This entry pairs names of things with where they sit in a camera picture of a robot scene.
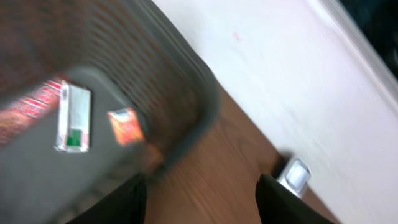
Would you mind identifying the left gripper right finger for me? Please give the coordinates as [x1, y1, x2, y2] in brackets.
[255, 174, 332, 224]

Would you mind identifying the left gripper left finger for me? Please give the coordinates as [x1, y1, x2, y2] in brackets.
[68, 174, 147, 224]

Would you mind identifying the orange snack packet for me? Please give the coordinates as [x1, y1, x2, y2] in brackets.
[108, 108, 144, 146]

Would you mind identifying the white green-label small box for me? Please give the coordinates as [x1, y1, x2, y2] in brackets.
[55, 80, 91, 153]

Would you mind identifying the red Top snack bar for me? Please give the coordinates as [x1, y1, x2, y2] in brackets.
[1, 74, 68, 147]

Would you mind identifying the white barcode scanner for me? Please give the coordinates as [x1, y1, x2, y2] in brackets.
[272, 154, 312, 198]

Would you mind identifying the grey plastic mesh basket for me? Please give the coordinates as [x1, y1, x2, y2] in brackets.
[1, 1, 219, 223]

